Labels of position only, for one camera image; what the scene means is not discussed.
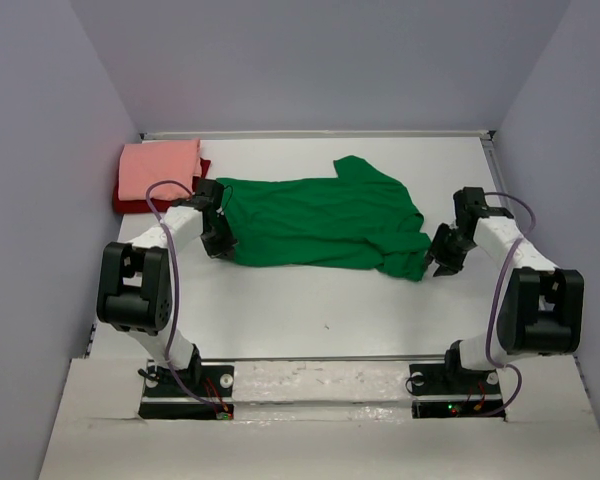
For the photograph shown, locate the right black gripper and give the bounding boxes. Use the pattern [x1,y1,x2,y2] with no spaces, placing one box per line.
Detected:
[421,223,477,278]

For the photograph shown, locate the green t-shirt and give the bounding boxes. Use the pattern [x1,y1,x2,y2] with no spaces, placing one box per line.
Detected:
[219,156,431,282]

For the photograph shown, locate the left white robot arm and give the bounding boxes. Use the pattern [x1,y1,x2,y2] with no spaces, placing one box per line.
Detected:
[96,179,237,404]

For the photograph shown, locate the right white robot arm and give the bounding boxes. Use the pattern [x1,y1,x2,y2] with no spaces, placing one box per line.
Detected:
[424,187,585,392]

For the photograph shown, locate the dark red folded t-shirt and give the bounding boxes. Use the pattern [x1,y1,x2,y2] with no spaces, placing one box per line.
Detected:
[112,158,212,215]

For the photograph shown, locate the pink folded t-shirt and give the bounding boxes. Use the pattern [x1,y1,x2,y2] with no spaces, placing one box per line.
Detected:
[118,139,202,201]

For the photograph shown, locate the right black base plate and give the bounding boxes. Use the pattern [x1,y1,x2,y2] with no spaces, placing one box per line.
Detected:
[405,363,505,419]

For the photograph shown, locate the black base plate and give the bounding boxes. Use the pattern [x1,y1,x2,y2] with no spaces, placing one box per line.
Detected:
[405,363,505,419]
[137,361,235,421]

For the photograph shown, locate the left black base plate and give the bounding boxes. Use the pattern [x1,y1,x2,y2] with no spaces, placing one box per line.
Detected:
[137,361,235,421]

